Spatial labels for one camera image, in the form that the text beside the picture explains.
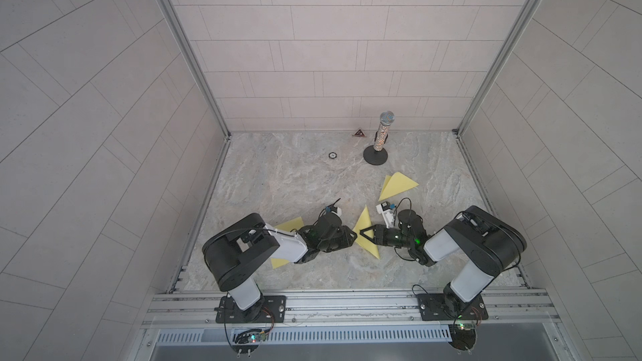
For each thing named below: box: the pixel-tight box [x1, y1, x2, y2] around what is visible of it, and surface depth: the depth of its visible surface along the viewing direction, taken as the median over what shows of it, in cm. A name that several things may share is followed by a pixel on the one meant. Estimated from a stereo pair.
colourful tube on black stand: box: [362, 110, 396, 166], surface depth 100 cm
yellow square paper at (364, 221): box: [351, 204, 381, 260], surface depth 85 cm
